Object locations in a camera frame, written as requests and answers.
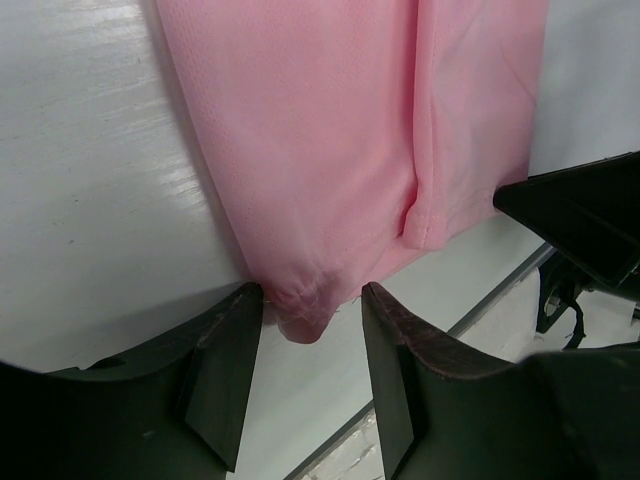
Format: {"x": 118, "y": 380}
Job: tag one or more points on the pink t shirt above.
{"x": 346, "y": 139}

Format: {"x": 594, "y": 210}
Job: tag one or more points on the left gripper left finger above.
{"x": 172, "y": 407}

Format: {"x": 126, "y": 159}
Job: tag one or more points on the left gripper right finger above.
{"x": 446, "y": 410}

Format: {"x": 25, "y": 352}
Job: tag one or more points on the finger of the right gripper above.
{"x": 589, "y": 213}

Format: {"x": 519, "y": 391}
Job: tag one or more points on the front table rail metal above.
{"x": 495, "y": 311}

